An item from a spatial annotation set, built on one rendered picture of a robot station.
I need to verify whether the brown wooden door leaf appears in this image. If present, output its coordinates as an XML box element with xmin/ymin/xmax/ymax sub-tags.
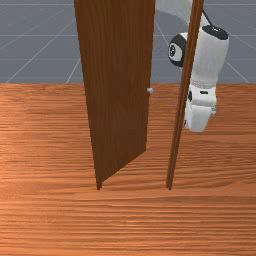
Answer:
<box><xmin>73</xmin><ymin>0</ymin><xmax>157</xmax><ymax>186</ymax></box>

